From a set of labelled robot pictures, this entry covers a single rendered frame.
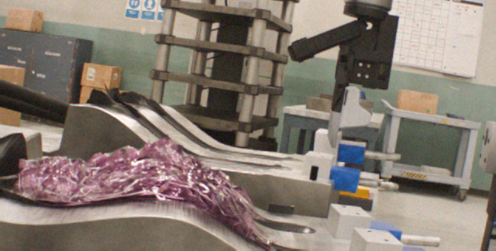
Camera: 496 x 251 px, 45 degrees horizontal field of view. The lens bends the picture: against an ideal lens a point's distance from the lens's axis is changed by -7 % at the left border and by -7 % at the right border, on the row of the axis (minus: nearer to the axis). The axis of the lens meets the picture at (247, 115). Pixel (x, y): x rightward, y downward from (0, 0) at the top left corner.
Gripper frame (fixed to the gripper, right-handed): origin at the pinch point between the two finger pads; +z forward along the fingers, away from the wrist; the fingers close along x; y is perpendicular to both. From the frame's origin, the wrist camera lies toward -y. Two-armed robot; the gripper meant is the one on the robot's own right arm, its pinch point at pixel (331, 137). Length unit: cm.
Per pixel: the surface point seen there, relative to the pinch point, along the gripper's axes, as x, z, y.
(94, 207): -49, 5, -15
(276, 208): -23.5, 7.3, -3.2
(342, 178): -12.8, 4.0, 3.3
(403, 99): 575, 0, 30
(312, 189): -17.6, 5.3, 0.1
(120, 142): -17.5, 4.5, -26.3
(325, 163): -13.1, 2.3, 0.7
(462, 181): 571, 73, 109
